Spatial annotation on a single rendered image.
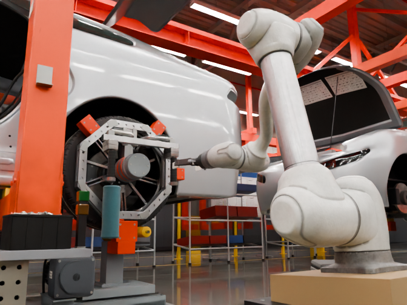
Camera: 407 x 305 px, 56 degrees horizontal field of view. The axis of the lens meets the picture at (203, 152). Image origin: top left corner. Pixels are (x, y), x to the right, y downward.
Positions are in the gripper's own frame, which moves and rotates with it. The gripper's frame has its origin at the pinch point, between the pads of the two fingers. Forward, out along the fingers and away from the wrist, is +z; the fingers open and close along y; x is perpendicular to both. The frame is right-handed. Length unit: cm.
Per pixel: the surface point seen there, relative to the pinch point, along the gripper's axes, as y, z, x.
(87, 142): -41, 32, 14
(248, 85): 575, 628, 391
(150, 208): -3.4, 32.8, -18.9
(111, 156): -34.9, 10.5, 3.4
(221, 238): 313, 406, -38
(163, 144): -5.9, 13.7, 13.4
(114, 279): -17, 48, -57
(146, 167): -13.3, 18.2, 1.0
